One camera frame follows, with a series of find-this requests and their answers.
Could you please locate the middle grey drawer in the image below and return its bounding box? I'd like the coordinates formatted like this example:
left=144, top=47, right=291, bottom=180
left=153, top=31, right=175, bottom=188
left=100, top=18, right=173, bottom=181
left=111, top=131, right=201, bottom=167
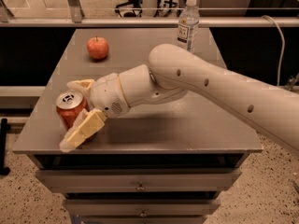
left=64, top=200, right=220, bottom=217

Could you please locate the clear plastic water bottle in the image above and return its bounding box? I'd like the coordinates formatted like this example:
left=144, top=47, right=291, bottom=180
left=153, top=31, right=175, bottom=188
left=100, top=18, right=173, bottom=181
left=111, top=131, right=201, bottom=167
left=177, top=0, right=199, bottom=52

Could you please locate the grey drawer cabinet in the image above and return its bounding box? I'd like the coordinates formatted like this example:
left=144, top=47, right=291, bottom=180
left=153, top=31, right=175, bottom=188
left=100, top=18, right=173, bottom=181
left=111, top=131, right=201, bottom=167
left=13, top=28, right=262, bottom=224

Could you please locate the white cable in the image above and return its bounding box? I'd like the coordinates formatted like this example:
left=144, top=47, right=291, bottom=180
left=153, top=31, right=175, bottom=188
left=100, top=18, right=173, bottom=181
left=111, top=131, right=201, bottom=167
left=261, top=14, right=286, bottom=87

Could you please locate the red apple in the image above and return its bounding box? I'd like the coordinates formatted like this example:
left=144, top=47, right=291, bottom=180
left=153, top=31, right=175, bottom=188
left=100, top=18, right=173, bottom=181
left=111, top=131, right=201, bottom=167
left=87, top=36, right=109, bottom=60

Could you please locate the top grey drawer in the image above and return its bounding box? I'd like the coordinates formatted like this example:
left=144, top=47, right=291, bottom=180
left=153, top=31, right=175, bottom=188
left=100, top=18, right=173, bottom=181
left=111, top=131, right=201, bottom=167
left=36, top=169, right=241, bottom=193

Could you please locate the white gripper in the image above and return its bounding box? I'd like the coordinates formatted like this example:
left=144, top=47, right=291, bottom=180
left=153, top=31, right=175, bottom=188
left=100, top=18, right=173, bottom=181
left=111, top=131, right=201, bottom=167
left=59, top=73, right=130, bottom=152

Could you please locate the red coke can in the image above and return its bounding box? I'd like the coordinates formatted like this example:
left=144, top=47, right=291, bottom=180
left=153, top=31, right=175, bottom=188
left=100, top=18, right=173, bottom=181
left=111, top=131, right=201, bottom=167
left=56, top=91, right=89, bottom=130

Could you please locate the black office chair base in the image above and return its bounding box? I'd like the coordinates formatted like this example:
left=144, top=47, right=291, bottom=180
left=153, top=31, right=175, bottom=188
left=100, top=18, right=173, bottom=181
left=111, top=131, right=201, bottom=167
left=114, top=0, right=142, bottom=18

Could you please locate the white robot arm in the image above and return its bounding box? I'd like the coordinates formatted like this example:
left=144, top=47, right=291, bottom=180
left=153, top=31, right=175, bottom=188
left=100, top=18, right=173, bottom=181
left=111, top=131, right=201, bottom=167
left=60, top=44, right=299, bottom=156

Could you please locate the grey drawer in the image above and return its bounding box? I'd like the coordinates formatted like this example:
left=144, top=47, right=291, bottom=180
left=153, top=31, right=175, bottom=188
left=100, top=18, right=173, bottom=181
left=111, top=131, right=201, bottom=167
left=64, top=200, right=220, bottom=217
left=36, top=169, right=241, bottom=193

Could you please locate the black stand left edge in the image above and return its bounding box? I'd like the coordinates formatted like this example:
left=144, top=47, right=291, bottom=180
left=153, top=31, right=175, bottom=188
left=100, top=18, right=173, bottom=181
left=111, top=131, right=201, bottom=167
left=0, top=119, right=10, bottom=175

